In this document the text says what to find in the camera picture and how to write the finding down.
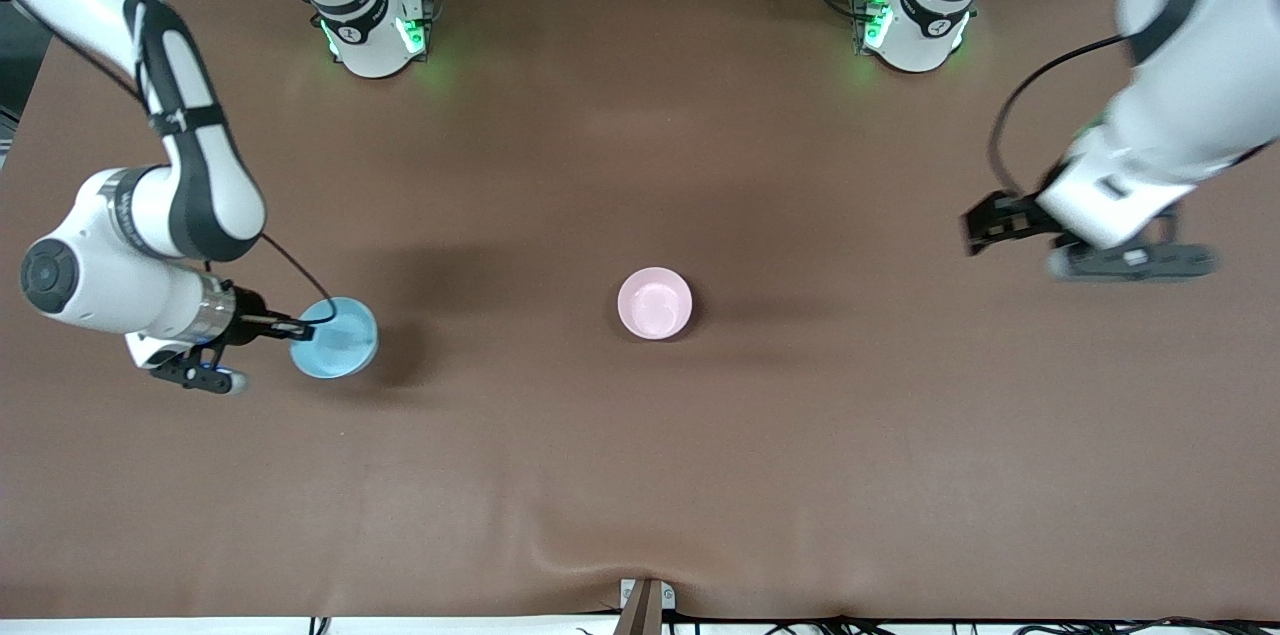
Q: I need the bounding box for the light blue bowl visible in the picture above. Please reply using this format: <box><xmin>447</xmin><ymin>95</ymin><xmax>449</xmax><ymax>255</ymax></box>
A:
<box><xmin>289</xmin><ymin>296</ymin><xmax>380</xmax><ymax>380</ymax></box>

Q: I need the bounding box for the light pink bowl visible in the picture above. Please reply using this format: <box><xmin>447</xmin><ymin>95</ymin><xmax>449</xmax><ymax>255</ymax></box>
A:
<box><xmin>616</xmin><ymin>266</ymin><xmax>694</xmax><ymax>342</ymax></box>

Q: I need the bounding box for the brown table mat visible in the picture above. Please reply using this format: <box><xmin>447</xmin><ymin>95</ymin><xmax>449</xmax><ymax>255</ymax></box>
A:
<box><xmin>0</xmin><ymin>0</ymin><xmax>1280</xmax><ymax>622</ymax></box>

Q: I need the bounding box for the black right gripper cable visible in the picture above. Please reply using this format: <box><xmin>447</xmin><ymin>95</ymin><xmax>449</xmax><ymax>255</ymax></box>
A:
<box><xmin>260</xmin><ymin>232</ymin><xmax>338</xmax><ymax>327</ymax></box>

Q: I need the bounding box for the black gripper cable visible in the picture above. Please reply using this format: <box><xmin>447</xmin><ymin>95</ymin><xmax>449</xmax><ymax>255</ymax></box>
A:
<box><xmin>987</xmin><ymin>34</ymin><xmax>1133</xmax><ymax>198</ymax></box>
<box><xmin>260</xmin><ymin>232</ymin><xmax>338</xmax><ymax>327</ymax></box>

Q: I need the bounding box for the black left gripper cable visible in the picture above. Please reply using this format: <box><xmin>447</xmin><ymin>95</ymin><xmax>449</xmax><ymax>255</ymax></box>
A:
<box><xmin>987</xmin><ymin>34</ymin><xmax>1133</xmax><ymax>198</ymax></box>

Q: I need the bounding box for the brown camera mount pole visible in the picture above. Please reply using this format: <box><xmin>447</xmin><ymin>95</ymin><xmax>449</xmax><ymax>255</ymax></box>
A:
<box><xmin>614</xmin><ymin>582</ymin><xmax>664</xmax><ymax>635</ymax></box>

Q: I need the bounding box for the metal table edge bracket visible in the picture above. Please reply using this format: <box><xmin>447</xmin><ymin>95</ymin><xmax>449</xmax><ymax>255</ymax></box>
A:
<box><xmin>619</xmin><ymin>578</ymin><xmax>677</xmax><ymax>614</ymax></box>

